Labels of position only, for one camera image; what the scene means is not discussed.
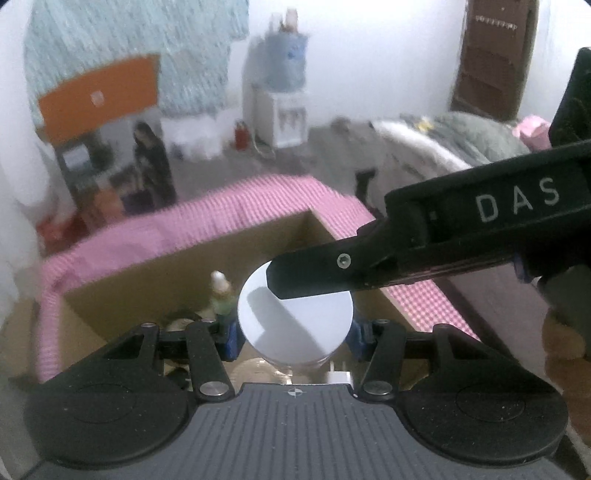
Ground pink checkered tablecloth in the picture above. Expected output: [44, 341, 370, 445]
[35, 174, 482, 384]

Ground white supplement bottle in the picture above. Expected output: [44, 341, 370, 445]
[238, 263, 353, 368]

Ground green dropper bottle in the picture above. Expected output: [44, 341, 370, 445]
[211, 271, 235, 316]

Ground orange Philips box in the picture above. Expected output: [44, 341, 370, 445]
[36, 54, 180, 218]

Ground person right hand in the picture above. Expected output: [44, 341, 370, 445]
[542, 309, 591, 445]

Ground water dispenser with bottle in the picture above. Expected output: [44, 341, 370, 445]
[242, 8, 308, 150]

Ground red thermos bottle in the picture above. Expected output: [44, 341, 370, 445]
[235, 120, 250, 151]

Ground white wall charger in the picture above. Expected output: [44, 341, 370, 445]
[325, 361, 355, 387]

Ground brown cardboard box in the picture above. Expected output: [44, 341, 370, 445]
[57, 209, 417, 388]

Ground grey sofa with blankets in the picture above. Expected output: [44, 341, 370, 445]
[331, 111, 551, 217]

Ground gold lid cosmetic jar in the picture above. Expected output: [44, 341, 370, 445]
[229, 357, 291, 390]

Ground black electrical tape roll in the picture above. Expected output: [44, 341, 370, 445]
[165, 318, 200, 332]

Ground brown wooden door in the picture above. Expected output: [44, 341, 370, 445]
[451, 0, 539, 121]

